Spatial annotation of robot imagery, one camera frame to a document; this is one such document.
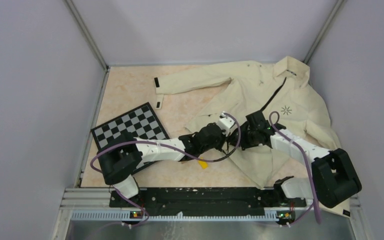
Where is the cream zip-up jacket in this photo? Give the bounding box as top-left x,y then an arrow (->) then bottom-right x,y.
154,55 -> 351,218

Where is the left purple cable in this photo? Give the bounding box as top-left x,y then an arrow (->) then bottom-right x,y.
89,111 -> 242,229

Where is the grey slotted cable duct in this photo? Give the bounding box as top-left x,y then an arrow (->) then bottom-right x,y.
71,210 -> 279,222

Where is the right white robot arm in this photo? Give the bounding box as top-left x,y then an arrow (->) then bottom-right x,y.
227,111 -> 362,208

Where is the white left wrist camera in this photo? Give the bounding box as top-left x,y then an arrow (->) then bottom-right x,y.
216,111 -> 236,136

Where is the black white checkerboard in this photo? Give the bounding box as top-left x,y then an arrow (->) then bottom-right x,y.
90,102 -> 172,175

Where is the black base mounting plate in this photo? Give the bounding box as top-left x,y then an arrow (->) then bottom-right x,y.
109,187 -> 307,218

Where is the yellow rectangular block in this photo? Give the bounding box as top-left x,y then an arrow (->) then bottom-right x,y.
198,161 -> 209,169

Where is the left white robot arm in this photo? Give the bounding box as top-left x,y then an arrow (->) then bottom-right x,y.
96,118 -> 234,207

